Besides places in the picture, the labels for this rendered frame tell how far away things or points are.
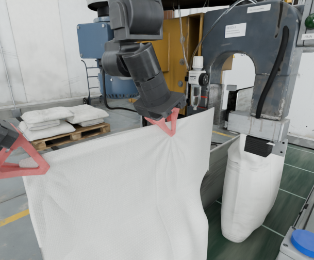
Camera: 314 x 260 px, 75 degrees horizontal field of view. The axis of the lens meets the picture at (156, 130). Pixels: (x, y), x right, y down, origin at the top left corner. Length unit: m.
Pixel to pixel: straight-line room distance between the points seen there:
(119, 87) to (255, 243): 0.96
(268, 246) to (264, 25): 0.97
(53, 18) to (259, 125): 5.41
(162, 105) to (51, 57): 5.25
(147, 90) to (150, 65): 0.04
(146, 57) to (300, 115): 3.14
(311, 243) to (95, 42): 0.70
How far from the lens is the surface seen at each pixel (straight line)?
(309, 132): 3.44
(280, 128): 0.59
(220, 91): 0.66
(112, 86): 0.69
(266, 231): 1.29
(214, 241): 1.16
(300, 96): 3.37
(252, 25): 0.60
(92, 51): 0.64
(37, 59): 5.50
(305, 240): 0.58
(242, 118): 0.62
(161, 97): 0.39
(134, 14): 0.35
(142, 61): 0.36
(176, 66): 0.73
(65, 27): 5.77
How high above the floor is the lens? 1.21
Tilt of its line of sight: 19 degrees down
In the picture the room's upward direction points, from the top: straight up
